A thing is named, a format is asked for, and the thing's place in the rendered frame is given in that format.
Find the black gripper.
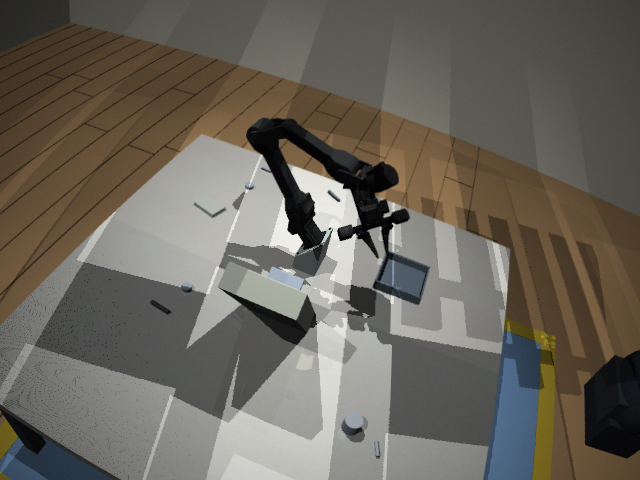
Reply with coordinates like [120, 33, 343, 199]
[337, 195, 410, 259]

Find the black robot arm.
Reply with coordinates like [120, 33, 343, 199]
[246, 117, 399, 250]

